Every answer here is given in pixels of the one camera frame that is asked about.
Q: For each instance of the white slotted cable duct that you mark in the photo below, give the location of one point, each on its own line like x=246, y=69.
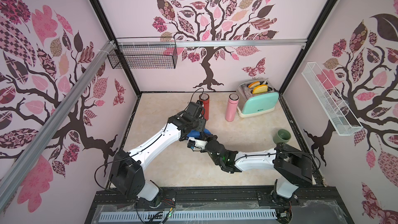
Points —
x=187, y=216

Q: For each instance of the green ceramic cup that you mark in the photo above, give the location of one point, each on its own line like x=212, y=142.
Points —
x=282, y=136

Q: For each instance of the aluminium rail wall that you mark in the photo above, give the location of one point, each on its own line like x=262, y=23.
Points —
x=19, y=170
x=220, y=43

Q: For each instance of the aluminium rail back wall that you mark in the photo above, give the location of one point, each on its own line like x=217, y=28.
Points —
x=220, y=43

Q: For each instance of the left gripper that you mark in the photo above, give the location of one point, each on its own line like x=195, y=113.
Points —
x=197, y=124

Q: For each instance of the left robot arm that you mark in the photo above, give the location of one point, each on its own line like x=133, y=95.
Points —
x=127, y=172

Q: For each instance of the blue thermos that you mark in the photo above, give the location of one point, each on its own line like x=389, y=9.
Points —
x=196, y=135

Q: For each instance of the toast slice front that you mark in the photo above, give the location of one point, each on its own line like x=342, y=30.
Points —
x=260, y=89

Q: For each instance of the pink thermos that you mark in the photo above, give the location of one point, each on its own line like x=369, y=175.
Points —
x=231, y=107

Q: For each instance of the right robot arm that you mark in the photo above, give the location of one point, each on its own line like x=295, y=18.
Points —
x=294, y=166

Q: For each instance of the aluminium rail left wall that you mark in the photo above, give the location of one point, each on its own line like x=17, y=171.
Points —
x=19, y=170

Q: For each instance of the toast slice rear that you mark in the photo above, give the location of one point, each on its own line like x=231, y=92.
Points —
x=254, y=84

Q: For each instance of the toast slice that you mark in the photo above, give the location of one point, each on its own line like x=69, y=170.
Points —
x=260, y=89
x=254, y=84

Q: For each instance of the black wire basket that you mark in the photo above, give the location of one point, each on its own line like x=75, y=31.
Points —
x=145, y=53

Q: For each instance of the mint green toaster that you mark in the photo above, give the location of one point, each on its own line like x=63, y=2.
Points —
x=251, y=105

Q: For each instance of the white wire shelf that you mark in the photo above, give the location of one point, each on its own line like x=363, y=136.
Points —
x=335, y=107

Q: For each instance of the red thermos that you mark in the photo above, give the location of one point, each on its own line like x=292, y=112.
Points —
x=205, y=98

